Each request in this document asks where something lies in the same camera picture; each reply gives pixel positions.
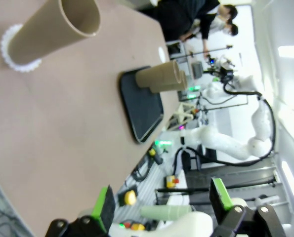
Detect yellow emergency stop box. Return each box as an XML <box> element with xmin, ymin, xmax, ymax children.
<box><xmin>164</xmin><ymin>175</ymin><xmax>180</xmax><ymax>188</ymax></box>

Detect white scalloped paper coaster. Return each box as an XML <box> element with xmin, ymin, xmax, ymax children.
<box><xmin>0</xmin><ymin>23</ymin><xmax>42</xmax><ymax>73</ymax></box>

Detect yellow black handheld controller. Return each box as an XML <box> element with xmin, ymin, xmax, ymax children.
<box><xmin>148</xmin><ymin>149</ymin><xmax>164</xmax><ymax>165</ymax></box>

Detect person in light top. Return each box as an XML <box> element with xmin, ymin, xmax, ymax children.
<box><xmin>212</xmin><ymin>14</ymin><xmax>239</xmax><ymax>38</ymax></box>

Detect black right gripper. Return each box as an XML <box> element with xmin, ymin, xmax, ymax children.
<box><xmin>219</xmin><ymin>69</ymin><xmax>235</xmax><ymax>84</ymax></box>

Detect black plastic tray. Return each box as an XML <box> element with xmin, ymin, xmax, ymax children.
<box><xmin>119</xmin><ymin>65</ymin><xmax>165</xmax><ymax>145</ymax></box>

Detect black tripod pole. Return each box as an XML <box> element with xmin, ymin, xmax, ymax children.
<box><xmin>155</xmin><ymin>186</ymin><xmax>211</xmax><ymax>195</ymax></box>

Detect yellow round button box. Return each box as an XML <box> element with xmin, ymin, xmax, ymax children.
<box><xmin>124</xmin><ymin>190</ymin><xmax>137</xmax><ymax>206</ymax></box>

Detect rectangular ceiling light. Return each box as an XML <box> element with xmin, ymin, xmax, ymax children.
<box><xmin>277</xmin><ymin>45</ymin><xmax>294</xmax><ymax>59</ymax></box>

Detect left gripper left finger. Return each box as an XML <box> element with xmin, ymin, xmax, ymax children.
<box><xmin>44</xmin><ymin>184</ymin><xmax>117</xmax><ymax>237</ymax></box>

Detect long ceiling light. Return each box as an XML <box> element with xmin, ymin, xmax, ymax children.
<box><xmin>281</xmin><ymin>160</ymin><xmax>294</xmax><ymax>198</ymax></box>

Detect yellow red button box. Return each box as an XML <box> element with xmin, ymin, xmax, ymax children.
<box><xmin>123</xmin><ymin>222</ymin><xmax>146</xmax><ymax>232</ymax></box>

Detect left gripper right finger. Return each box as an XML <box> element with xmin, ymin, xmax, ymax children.
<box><xmin>208</xmin><ymin>176</ymin><xmax>287</xmax><ymax>237</ymax></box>

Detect person in black jacket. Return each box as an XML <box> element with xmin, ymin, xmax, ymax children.
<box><xmin>139</xmin><ymin>0</ymin><xmax>238</xmax><ymax>54</ymax></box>

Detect tall beige cup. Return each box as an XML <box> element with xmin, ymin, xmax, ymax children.
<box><xmin>8</xmin><ymin>0</ymin><xmax>102</xmax><ymax>65</ymax></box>
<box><xmin>149</xmin><ymin>70</ymin><xmax>188</xmax><ymax>94</ymax></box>
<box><xmin>135</xmin><ymin>60</ymin><xmax>182</xmax><ymax>89</ymax></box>

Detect grey box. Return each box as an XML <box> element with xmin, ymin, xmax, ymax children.
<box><xmin>191</xmin><ymin>61</ymin><xmax>204</xmax><ymax>79</ymax></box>

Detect pale green stacked cups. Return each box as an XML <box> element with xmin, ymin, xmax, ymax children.
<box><xmin>139</xmin><ymin>204</ymin><xmax>193</xmax><ymax>220</ymax></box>

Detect beige wooden frame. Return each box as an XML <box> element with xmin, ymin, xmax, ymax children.
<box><xmin>165</xmin><ymin>102</ymin><xmax>199</xmax><ymax>131</ymax></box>

